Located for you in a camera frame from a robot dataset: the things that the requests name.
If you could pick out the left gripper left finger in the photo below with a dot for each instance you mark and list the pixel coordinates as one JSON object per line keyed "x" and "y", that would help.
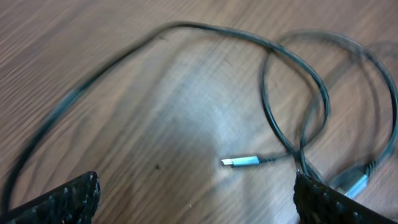
{"x": 73, "y": 202}

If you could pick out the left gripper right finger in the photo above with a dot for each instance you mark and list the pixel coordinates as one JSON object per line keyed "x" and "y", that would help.
{"x": 317, "y": 203}

